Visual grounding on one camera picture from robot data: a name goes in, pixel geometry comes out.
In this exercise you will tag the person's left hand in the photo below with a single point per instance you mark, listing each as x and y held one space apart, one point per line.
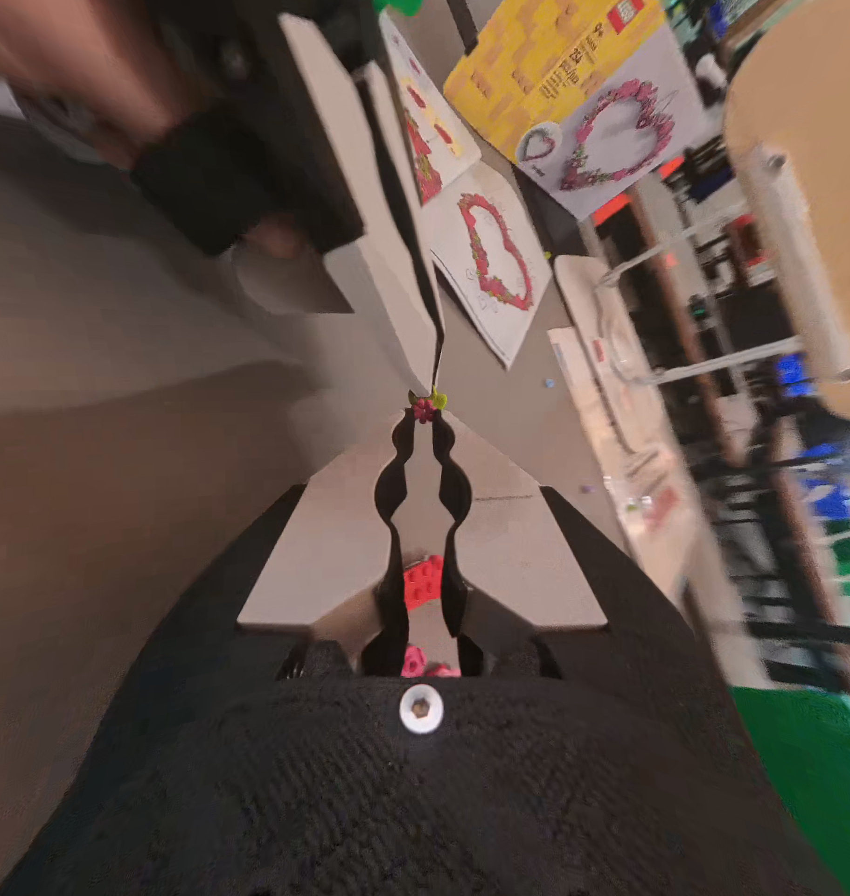
68 63

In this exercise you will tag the lego instruction booklet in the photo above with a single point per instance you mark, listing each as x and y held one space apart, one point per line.
495 315

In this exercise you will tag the green lego leaf piece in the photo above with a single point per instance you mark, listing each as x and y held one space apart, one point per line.
397 5

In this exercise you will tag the white plastic parts bag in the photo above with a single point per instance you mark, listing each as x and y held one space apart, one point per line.
628 420

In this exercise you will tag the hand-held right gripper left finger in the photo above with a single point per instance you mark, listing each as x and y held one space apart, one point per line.
313 553

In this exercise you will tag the green plastic bin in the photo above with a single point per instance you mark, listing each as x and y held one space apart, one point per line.
817 770

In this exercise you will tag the yellow lego box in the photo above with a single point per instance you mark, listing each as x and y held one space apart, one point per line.
537 70

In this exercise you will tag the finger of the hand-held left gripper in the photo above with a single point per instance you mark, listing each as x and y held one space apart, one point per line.
400 154
383 294

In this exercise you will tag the brown wooden post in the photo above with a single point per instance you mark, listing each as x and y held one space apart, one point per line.
810 560
684 322

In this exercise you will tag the small pink lego flower piece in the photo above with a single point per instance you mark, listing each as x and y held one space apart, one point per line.
423 408

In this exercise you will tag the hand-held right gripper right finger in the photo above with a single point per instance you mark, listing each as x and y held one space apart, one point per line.
530 553

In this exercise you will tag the red lego plate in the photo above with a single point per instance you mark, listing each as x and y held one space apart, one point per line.
423 581

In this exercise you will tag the beige wooden chair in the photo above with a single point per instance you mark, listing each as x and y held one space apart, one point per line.
817 140

